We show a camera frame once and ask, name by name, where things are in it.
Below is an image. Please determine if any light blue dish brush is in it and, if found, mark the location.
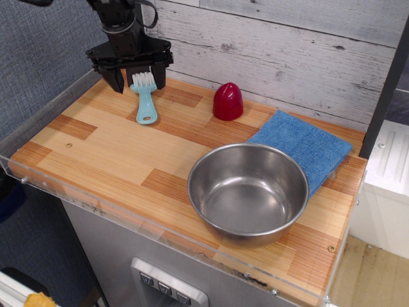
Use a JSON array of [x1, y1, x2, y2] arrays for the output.
[[130, 72, 158, 125]]

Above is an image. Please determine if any red egg-shaped plastic object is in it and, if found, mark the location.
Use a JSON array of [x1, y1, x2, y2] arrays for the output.
[[213, 83, 243, 121]]

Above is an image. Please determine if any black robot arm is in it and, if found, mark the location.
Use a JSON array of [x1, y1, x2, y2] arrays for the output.
[[86, 1, 173, 93]]

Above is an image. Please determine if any blue microfiber cloth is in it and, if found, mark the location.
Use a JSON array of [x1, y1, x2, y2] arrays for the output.
[[248, 111, 353, 196]]

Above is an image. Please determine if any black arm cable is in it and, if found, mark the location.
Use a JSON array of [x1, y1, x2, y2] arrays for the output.
[[135, 0, 159, 29]]

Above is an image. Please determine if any silver button panel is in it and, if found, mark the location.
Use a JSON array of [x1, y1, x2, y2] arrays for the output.
[[130, 257, 209, 306]]

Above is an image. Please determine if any white ribbed appliance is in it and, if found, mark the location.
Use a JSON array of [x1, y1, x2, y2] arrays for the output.
[[350, 120, 408, 258]]

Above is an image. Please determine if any yellow and black object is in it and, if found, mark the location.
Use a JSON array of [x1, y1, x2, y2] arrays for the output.
[[23, 292, 57, 307]]

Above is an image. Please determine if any dark grey right post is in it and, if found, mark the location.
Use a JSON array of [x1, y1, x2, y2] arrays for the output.
[[359, 20, 408, 159]]

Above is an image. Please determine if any clear acrylic table guard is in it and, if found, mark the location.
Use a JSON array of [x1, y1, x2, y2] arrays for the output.
[[1, 56, 366, 306]]

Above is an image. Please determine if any stainless steel bowl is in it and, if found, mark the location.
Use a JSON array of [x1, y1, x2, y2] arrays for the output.
[[187, 143, 310, 246]]

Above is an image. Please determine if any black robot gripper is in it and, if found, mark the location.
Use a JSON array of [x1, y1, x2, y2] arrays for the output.
[[86, 28, 174, 93]]

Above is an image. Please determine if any grey metal cabinet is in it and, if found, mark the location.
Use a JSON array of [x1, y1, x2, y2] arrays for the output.
[[63, 201, 291, 306]]

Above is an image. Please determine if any dark grey vertical post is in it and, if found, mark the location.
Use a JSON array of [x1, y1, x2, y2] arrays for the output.
[[123, 1, 151, 86]]

